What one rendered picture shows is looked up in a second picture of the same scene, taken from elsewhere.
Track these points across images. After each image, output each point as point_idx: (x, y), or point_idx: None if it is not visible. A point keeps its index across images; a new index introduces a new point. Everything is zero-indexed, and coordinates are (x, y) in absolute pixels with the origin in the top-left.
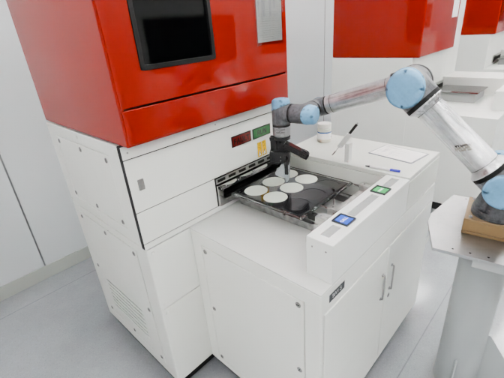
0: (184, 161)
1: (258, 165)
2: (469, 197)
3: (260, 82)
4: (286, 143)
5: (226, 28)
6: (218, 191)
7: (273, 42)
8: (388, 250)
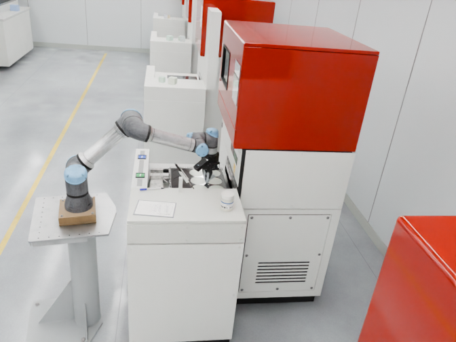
0: (226, 131)
1: (233, 177)
2: (95, 214)
3: (230, 121)
4: (205, 156)
5: (229, 79)
6: (224, 162)
7: (234, 102)
8: None
